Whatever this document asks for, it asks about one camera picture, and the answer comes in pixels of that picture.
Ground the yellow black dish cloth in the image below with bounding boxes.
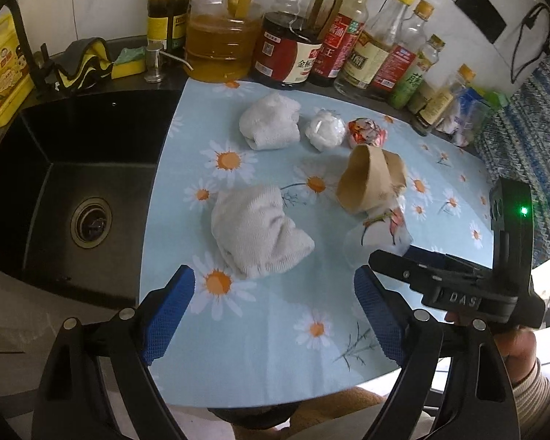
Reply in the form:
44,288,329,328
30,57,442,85
52,37,113,96

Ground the black kitchen faucet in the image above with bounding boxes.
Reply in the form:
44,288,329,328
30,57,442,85
4,0,53,96

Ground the sesame oil bottle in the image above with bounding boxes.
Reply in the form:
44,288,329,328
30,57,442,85
412,64,476,136

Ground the dark oil bottle yellow label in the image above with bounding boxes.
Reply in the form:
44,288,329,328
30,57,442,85
147,0,190,54

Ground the white vinegar bottle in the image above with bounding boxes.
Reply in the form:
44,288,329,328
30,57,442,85
334,0,415,98

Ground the green label bottle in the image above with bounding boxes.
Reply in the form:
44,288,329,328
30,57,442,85
386,34,445,109

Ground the large cooking oil jug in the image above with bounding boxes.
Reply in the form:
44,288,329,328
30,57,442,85
184,0,263,84

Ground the brown paper cup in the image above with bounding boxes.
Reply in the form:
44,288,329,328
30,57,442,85
335,144,407,213

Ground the large soy sauce jug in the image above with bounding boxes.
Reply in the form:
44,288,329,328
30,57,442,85
249,0,342,89

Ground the red label clear bottle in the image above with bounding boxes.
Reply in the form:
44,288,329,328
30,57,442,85
368,0,434,100

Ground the yellow green snack packet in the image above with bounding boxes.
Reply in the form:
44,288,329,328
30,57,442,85
342,207,412,267

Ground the black cable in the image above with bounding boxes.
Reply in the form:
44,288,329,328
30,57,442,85
510,1,550,85

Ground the white knitted cloth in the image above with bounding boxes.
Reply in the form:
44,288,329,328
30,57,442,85
210,185,315,279
238,92,301,151

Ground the yellow green sponge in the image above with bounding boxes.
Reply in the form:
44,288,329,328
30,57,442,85
111,47,146,80

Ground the white plastic ball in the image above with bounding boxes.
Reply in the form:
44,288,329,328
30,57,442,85
305,109,347,152

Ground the floral blue table mat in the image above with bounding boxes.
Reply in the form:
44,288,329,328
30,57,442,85
140,81,493,408

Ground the yellow box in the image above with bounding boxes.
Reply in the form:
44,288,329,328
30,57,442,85
0,13,34,127

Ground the red label sauce bottle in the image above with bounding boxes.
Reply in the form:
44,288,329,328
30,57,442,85
309,0,369,87

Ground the right forearm striped sleeve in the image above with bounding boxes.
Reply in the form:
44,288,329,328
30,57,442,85
513,359,550,439

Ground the blue patterned towel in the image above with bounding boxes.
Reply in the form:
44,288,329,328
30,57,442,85
475,54,550,266

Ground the black kitchen sink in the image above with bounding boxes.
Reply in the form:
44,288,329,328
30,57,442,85
0,89,180,309

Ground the red white wrapper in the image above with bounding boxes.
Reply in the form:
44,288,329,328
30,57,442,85
348,118,388,148

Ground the black wall socket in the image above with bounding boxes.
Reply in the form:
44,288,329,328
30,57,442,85
455,0,507,44

